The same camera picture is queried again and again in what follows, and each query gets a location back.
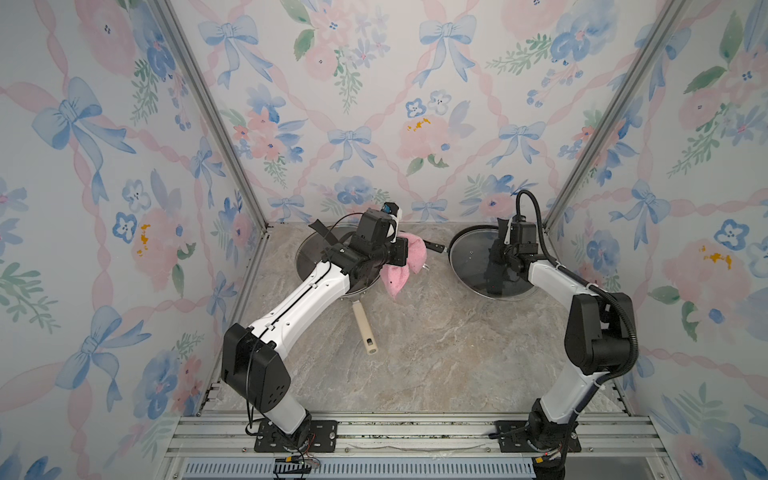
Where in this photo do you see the right corner aluminium post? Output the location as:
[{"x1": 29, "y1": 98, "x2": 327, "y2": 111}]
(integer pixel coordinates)
[{"x1": 544, "y1": 0, "x2": 689, "y2": 232}]

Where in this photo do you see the pink cloth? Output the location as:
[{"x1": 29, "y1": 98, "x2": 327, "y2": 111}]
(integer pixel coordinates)
[{"x1": 380, "y1": 233, "x2": 427, "y2": 299}]

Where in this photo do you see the aluminium mounting rail frame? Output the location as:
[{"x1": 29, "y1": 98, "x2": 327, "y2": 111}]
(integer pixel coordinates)
[{"x1": 154, "y1": 412, "x2": 680, "y2": 479}]

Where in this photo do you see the frying pan beige handle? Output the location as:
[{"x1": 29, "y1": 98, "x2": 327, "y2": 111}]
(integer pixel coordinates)
[{"x1": 295, "y1": 224, "x2": 388, "y2": 356}]

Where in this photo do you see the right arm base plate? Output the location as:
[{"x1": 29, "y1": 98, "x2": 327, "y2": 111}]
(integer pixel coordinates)
[{"x1": 488, "y1": 420, "x2": 582, "y2": 454}]

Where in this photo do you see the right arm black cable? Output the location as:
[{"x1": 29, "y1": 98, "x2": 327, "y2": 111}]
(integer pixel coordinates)
[{"x1": 514, "y1": 188, "x2": 639, "y2": 385}]

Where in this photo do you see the left corner aluminium post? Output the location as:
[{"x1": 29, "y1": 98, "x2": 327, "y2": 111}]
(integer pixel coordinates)
[{"x1": 148, "y1": 0, "x2": 268, "y2": 232}]

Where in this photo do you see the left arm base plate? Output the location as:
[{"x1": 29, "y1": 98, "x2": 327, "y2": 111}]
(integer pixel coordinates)
[{"x1": 254, "y1": 420, "x2": 339, "y2": 453}]

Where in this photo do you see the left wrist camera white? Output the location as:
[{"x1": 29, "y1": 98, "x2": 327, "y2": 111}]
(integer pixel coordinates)
[{"x1": 381, "y1": 202, "x2": 402, "y2": 243}]

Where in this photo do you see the corner aluminium post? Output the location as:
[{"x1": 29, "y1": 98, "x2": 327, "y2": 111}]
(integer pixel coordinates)
[
  {"x1": 148, "y1": 0, "x2": 268, "y2": 232},
  {"x1": 544, "y1": 0, "x2": 689, "y2": 232}
]

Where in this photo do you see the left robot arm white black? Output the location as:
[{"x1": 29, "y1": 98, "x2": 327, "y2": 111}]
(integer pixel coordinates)
[{"x1": 221, "y1": 202, "x2": 407, "y2": 449}]

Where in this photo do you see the dark pot black handle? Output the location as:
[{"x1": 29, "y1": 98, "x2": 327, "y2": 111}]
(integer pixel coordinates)
[{"x1": 422, "y1": 223, "x2": 541, "y2": 300}]

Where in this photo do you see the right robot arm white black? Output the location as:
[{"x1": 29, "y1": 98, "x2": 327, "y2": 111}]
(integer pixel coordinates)
[{"x1": 489, "y1": 216, "x2": 638, "y2": 454}]

